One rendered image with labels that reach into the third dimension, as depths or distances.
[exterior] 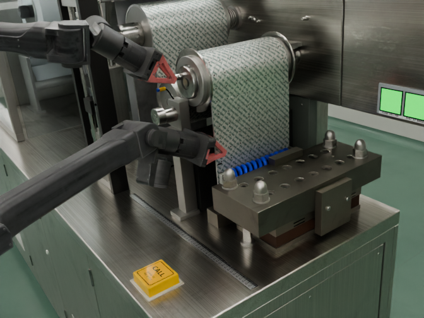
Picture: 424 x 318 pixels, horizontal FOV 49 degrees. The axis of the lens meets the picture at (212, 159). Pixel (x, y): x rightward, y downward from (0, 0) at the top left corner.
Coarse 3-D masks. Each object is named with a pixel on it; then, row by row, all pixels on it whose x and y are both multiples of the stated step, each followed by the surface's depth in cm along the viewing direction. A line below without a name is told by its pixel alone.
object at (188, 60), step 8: (184, 56) 104; (184, 64) 105; (192, 64) 102; (200, 64) 101; (288, 64) 114; (176, 72) 109; (200, 72) 100; (200, 80) 101; (200, 88) 102; (200, 96) 103; (192, 104) 107; (200, 104) 105
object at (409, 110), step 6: (408, 96) 98; (414, 96) 97; (420, 96) 95; (408, 102) 98; (414, 102) 97; (420, 102) 96; (408, 108) 99; (414, 108) 97; (420, 108) 96; (408, 114) 99; (414, 114) 98; (420, 114) 97
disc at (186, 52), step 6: (186, 48) 104; (180, 54) 107; (186, 54) 105; (192, 54) 102; (198, 54) 101; (198, 60) 101; (204, 60) 100; (204, 66) 100; (204, 72) 101; (210, 78) 100; (210, 84) 100; (210, 90) 101; (210, 96) 102; (204, 102) 104; (210, 102) 103; (192, 108) 109; (198, 108) 107; (204, 108) 105
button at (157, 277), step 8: (152, 264) 97; (160, 264) 97; (136, 272) 95; (144, 272) 95; (152, 272) 95; (160, 272) 95; (168, 272) 94; (136, 280) 95; (144, 280) 93; (152, 280) 92; (160, 280) 92; (168, 280) 93; (176, 280) 94; (144, 288) 92; (152, 288) 91; (160, 288) 92; (152, 296) 91
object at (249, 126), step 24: (240, 96) 107; (264, 96) 111; (288, 96) 116; (216, 120) 105; (240, 120) 109; (264, 120) 114; (288, 120) 119; (240, 144) 111; (264, 144) 116; (288, 144) 121; (216, 168) 109
